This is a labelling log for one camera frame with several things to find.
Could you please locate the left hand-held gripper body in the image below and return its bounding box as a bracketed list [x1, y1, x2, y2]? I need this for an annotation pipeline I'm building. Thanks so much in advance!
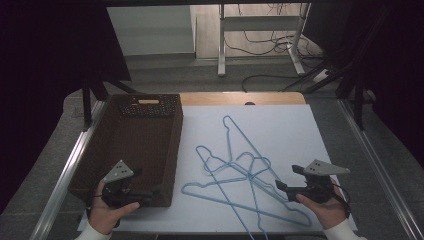
[100, 159, 154, 210]

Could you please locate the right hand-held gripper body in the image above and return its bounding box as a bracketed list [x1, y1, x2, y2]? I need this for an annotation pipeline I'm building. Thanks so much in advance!
[298, 159, 351, 205]

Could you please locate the brown woven basket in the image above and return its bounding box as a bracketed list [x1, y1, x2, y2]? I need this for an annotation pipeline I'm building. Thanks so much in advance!
[68, 93, 185, 208]

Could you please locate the blue wire hanger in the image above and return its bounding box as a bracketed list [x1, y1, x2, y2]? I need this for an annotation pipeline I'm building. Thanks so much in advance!
[181, 151, 313, 228]
[195, 145, 272, 240]
[222, 115, 292, 201]

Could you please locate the white table sheet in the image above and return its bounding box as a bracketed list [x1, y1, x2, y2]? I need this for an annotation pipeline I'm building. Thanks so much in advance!
[77, 104, 358, 234]

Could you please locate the black metal stand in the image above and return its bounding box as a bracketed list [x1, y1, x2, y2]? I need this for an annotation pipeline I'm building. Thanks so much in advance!
[80, 74, 138, 132]
[281, 6, 393, 131]

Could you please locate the white power strip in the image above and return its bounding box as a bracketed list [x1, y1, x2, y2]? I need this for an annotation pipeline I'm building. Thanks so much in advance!
[312, 68, 332, 83]

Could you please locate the dark curtain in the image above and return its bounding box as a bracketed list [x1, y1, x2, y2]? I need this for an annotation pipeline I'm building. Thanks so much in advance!
[302, 0, 424, 169]
[0, 0, 132, 214]

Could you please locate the white cabinet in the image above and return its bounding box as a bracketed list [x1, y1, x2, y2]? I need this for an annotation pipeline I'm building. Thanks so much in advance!
[106, 4, 198, 57]

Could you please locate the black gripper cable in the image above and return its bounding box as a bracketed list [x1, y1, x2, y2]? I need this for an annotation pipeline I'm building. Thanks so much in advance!
[333, 182, 352, 219]

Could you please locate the aluminium rail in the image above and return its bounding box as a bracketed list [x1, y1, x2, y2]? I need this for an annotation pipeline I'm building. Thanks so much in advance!
[29, 99, 113, 240]
[337, 98, 424, 240]

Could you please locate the black floor cable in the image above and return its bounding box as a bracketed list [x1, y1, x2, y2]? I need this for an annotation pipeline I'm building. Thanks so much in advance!
[241, 73, 303, 93]

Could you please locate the tangle of black cables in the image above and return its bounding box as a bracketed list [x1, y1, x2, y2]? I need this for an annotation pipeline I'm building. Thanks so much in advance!
[223, 3, 324, 58]

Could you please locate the white metal desk frame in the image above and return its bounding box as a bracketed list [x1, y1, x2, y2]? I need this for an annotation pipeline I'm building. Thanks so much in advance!
[217, 3, 312, 78]

